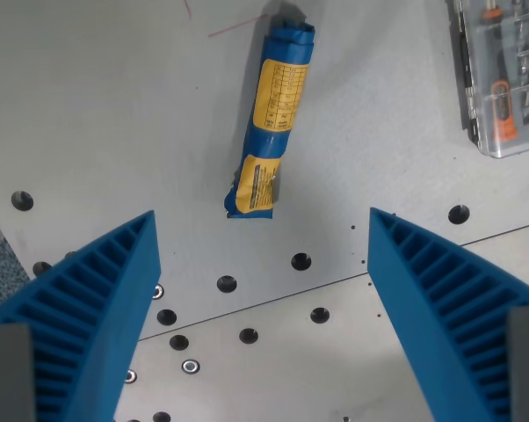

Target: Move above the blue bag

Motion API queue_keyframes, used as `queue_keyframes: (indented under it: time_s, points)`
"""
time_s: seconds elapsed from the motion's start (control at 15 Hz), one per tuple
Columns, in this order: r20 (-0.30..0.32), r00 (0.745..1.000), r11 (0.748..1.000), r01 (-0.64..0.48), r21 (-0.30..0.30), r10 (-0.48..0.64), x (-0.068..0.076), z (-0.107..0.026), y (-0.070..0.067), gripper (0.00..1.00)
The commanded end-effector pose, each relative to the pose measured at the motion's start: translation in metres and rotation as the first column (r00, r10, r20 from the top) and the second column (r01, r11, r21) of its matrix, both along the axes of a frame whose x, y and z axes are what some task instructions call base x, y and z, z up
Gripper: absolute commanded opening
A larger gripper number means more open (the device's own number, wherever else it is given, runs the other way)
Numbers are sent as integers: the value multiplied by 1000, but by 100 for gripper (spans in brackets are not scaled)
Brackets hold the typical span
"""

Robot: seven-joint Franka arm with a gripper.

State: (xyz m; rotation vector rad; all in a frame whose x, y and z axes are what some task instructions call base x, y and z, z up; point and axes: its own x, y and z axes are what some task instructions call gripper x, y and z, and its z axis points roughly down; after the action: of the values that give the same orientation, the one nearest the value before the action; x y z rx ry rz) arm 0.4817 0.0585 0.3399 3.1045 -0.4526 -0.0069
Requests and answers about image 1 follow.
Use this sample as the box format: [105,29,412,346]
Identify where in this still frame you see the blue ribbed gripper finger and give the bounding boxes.
[366,207,529,422]
[0,209,162,422]

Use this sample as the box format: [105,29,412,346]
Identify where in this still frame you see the blue and yellow rolled bag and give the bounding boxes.
[223,16,317,222]

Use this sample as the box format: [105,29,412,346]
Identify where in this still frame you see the clear screwdriver bit set case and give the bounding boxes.
[449,0,529,160]

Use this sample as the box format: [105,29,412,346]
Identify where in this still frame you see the orange and black screwdriver handle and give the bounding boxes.
[489,79,519,142]

